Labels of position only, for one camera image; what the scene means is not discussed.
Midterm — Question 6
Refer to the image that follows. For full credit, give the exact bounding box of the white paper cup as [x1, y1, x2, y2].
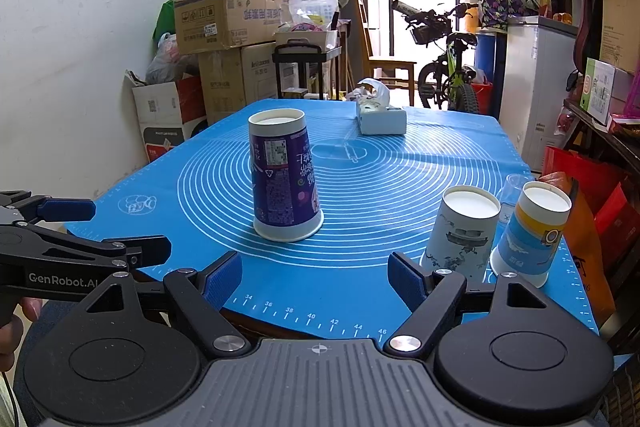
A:
[419, 186, 502, 283]

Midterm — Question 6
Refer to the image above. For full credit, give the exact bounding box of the dark wooden shelf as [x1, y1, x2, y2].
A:
[562, 99, 640, 355]

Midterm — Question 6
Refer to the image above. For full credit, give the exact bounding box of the open brown cardboard box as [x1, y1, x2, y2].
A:
[171, 0, 295, 56]

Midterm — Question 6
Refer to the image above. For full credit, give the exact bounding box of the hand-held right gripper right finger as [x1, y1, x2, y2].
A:
[384, 251, 551, 358]

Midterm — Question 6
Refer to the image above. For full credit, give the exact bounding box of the blue silicone baking mat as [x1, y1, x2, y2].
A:
[65, 99, 601, 344]

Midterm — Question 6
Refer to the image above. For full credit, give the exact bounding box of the white chest freezer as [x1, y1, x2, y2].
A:
[497, 15, 581, 174]

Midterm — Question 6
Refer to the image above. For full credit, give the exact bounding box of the clear plastic storage bin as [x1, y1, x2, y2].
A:
[274, 0, 341, 54]

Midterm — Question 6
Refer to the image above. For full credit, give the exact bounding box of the green and white box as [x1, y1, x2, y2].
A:
[584, 58, 632, 126]

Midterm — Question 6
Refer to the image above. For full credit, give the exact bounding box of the orange paper bag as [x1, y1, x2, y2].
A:
[537, 171, 617, 334]

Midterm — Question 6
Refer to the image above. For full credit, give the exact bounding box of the black utility cart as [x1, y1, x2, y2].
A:
[272, 39, 344, 102]

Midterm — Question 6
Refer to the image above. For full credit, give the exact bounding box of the flat brown cardboard box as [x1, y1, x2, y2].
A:
[600, 0, 640, 74]

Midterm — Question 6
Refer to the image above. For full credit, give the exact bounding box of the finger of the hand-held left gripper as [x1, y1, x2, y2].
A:
[0, 225, 173, 269]
[0, 190, 97, 229]

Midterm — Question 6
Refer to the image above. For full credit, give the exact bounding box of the red bucket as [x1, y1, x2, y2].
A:
[469, 81, 494, 116]

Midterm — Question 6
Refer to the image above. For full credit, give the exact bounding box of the wooden chair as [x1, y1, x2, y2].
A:
[355, 0, 417, 108]

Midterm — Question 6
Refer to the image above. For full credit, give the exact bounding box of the person's left hand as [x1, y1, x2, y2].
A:
[0, 297, 44, 373]

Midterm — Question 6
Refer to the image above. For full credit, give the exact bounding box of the clear plastic cup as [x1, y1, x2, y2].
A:
[495, 174, 529, 228]

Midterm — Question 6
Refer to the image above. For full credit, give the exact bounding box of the green bag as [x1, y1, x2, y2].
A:
[152, 0, 177, 48]

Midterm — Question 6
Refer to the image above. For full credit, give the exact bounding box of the red paper bag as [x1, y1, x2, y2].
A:
[542, 146, 625, 208]

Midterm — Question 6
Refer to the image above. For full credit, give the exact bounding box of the yellow and blue paper cup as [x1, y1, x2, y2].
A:
[489, 181, 573, 288]

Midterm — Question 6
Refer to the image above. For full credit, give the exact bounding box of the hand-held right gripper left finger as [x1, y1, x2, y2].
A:
[75, 251, 252, 356]

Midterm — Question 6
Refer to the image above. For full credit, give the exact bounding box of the purple paper cup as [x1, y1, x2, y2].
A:
[248, 109, 325, 243]

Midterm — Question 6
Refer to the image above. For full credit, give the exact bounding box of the red and white cardboard box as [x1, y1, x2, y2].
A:
[131, 74, 209, 164]

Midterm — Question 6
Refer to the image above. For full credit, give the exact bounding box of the white tissue box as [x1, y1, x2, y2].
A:
[347, 78, 407, 136]

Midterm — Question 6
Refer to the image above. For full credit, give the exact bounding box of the black and green bicycle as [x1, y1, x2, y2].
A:
[391, 0, 494, 116]

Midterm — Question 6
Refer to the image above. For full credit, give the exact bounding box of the tall brown cardboard box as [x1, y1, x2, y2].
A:
[198, 42, 279, 126]

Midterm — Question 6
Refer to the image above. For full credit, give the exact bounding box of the yellow jug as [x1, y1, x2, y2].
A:
[458, 0, 484, 34]

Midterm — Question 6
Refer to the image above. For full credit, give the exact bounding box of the blue plastic barrel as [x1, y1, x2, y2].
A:
[474, 31, 509, 86]

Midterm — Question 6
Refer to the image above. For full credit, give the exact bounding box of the white plastic bag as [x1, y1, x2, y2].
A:
[145, 33, 201, 86]

